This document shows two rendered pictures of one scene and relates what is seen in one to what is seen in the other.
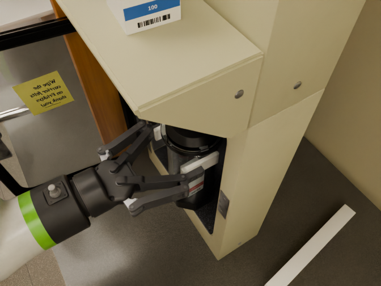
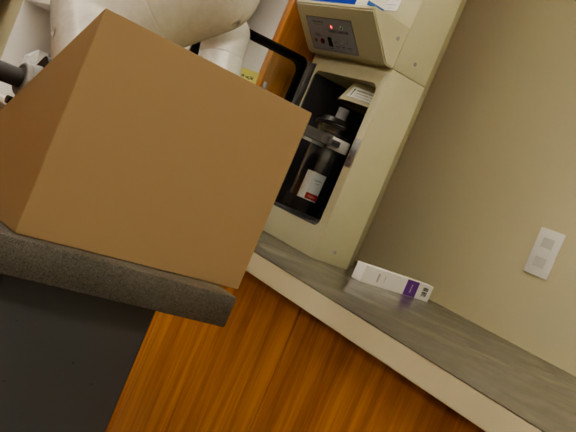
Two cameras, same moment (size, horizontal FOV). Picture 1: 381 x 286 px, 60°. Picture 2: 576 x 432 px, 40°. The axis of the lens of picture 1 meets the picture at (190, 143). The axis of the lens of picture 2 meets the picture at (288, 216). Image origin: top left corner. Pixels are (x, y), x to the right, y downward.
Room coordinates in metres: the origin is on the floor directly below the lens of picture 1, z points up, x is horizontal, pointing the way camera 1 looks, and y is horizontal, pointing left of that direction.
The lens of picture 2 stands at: (-1.61, 0.16, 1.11)
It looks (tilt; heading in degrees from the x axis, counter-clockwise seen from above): 3 degrees down; 356
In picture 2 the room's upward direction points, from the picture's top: 23 degrees clockwise
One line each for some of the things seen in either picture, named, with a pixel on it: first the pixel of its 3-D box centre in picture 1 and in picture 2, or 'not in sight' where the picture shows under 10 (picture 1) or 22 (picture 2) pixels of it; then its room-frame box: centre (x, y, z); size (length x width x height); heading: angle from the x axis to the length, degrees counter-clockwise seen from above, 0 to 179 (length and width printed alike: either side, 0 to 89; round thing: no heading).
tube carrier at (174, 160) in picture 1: (191, 160); (320, 165); (0.34, 0.00, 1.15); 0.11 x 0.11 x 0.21
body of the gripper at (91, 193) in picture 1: (108, 184); not in sight; (0.25, 0.13, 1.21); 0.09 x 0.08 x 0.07; 122
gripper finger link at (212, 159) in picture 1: (200, 165); (337, 144); (0.29, -0.02, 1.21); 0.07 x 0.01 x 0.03; 121
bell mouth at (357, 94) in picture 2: not in sight; (374, 103); (0.38, -0.07, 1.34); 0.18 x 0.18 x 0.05
